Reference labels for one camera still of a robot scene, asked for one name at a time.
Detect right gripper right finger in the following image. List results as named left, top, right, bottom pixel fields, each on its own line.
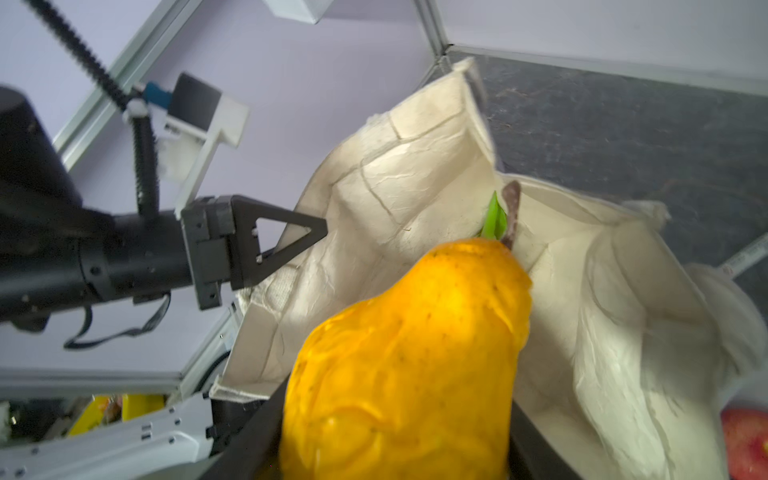
left=508, top=403, right=581, bottom=480

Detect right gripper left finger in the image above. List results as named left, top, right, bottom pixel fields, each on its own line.
left=202, top=382, right=287, bottom=480

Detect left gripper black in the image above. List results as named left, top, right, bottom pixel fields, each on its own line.
left=80, top=195, right=328, bottom=309

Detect yellow pear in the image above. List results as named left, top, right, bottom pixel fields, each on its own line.
left=279, top=181, right=532, bottom=479

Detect cream canvas tote bag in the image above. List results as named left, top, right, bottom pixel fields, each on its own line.
left=212, top=58, right=767, bottom=479

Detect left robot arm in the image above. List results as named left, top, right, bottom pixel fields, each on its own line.
left=1, top=1, right=328, bottom=479

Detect red apple back left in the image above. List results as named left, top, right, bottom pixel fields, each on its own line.
left=721, top=408, right=768, bottom=480

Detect white plastic fruit basket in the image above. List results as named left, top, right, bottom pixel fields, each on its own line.
left=718, top=233, right=767, bottom=408

